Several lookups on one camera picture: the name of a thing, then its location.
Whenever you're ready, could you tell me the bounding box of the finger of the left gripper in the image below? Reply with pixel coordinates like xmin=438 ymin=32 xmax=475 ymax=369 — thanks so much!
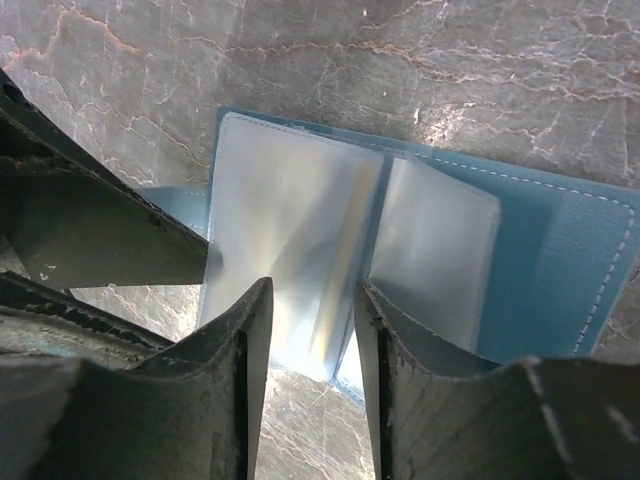
xmin=1 ymin=74 xmax=208 ymax=289
xmin=1 ymin=272 xmax=173 ymax=369

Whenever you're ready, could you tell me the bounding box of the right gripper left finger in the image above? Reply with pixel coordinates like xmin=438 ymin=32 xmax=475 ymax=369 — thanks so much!
xmin=1 ymin=278 xmax=273 ymax=479

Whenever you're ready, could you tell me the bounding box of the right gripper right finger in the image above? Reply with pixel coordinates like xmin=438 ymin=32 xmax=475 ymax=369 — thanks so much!
xmin=355 ymin=282 xmax=639 ymax=479

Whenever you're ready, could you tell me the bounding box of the blue card holder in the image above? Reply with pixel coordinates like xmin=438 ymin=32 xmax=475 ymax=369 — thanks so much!
xmin=142 ymin=108 xmax=639 ymax=393

